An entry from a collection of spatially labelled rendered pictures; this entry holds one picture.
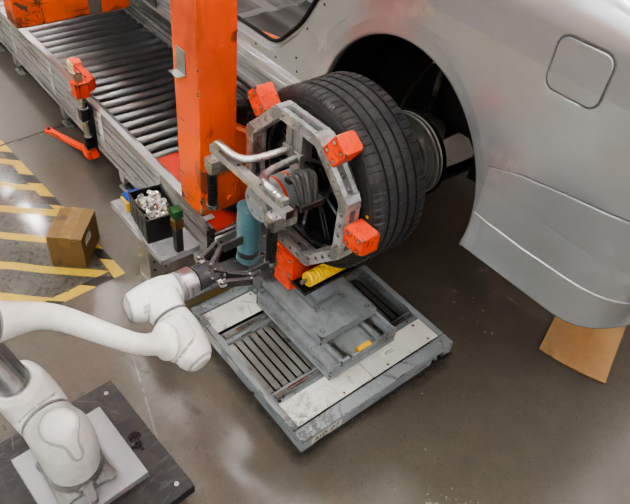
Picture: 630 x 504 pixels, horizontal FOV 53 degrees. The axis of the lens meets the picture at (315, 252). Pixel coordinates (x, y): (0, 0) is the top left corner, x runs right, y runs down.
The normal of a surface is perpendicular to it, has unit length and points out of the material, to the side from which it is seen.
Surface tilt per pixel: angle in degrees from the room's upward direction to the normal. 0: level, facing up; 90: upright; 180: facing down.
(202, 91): 90
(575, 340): 1
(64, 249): 90
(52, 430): 7
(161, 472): 0
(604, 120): 90
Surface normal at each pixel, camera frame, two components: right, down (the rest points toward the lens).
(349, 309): 0.09, -0.73
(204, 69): 0.63, 0.57
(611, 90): -0.77, 0.37
